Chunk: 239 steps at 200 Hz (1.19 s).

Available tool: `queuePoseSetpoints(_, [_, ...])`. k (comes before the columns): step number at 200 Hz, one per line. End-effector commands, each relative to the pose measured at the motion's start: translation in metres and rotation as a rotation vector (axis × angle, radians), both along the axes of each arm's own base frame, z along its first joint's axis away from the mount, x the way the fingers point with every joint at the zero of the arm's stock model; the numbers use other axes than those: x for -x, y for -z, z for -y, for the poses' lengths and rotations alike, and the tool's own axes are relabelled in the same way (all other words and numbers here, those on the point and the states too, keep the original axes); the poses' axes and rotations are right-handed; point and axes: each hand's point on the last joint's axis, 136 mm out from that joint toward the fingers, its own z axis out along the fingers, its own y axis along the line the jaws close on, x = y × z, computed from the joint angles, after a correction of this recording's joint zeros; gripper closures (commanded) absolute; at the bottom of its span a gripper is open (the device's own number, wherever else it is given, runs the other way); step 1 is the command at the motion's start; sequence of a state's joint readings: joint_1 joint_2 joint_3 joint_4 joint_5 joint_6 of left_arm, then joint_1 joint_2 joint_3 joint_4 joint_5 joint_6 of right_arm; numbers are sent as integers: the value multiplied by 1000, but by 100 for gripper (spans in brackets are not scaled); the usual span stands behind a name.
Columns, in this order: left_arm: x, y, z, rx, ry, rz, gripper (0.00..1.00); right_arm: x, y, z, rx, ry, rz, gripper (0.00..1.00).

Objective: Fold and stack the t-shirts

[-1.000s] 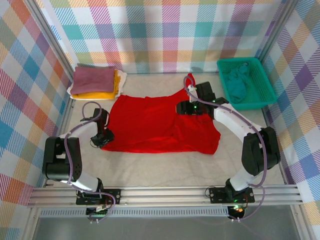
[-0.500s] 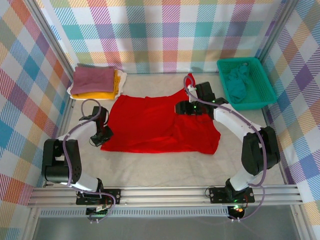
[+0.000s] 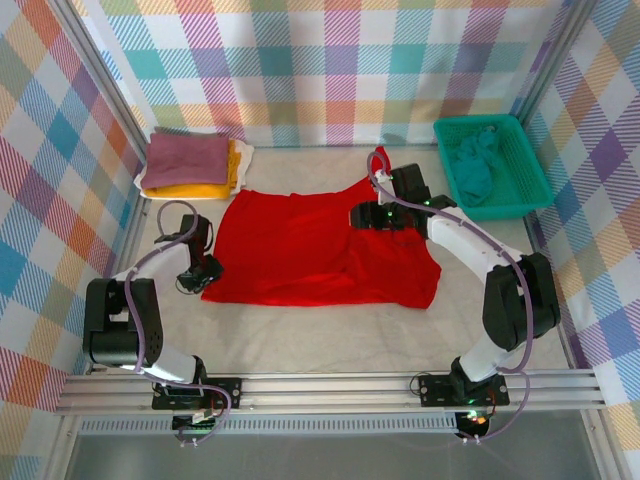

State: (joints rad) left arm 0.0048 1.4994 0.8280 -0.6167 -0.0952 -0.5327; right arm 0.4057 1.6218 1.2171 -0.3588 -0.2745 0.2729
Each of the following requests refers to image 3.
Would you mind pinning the folded purple t-shirt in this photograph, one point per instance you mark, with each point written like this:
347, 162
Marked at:
185, 157

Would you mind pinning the aluminium frame post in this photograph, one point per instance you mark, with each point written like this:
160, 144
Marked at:
555, 60
100, 75

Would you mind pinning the red t-shirt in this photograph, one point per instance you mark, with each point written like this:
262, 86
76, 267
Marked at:
300, 250

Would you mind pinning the crumpled teal t-shirt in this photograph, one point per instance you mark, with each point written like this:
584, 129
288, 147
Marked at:
472, 170

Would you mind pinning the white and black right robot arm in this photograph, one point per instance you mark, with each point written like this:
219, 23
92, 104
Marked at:
515, 300

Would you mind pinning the folded yellow t-shirt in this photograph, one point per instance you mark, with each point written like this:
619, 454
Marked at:
200, 191

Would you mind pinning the stack of folded clothes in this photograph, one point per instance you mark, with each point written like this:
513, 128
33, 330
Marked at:
246, 165

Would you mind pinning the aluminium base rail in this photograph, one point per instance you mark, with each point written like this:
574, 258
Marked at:
325, 390

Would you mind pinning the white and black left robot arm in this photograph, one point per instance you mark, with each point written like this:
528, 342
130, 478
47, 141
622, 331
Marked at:
110, 345

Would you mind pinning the teal plastic basket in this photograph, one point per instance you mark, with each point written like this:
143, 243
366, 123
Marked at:
525, 165

